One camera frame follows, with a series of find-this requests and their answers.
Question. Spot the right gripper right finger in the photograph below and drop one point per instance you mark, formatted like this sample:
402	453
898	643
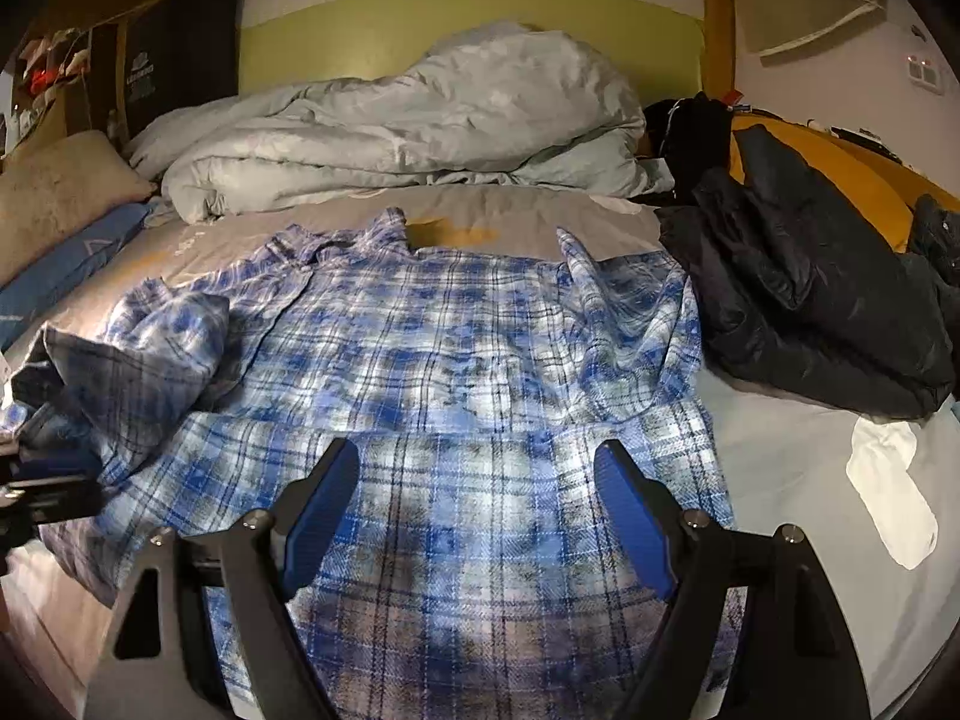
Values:
795	657

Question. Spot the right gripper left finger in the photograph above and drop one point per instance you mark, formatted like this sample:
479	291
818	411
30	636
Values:
159	658

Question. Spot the blue plaid flannel shirt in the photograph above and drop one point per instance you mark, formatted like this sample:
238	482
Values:
476	574

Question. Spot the blue pillow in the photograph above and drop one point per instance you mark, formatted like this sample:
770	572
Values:
67	265

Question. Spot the white sock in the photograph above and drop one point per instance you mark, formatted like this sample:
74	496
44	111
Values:
879	471

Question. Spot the beige pillow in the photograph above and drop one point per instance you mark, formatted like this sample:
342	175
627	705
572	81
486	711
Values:
50	195

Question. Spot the black puffer jacket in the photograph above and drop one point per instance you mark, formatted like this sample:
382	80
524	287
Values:
796	289

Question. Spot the black garment by cushion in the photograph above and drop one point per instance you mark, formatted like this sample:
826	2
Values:
935	235

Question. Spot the black printed bag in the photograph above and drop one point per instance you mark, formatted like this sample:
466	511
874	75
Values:
179	53

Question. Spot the orange yellow cushion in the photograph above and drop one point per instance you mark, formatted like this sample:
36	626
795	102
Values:
884	192

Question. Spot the grey crumpled duvet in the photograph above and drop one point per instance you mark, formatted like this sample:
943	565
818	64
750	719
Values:
500	104

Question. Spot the wall power socket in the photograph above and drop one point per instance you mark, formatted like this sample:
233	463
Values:
924	73

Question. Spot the wooden bed frame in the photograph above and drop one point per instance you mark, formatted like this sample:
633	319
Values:
719	56

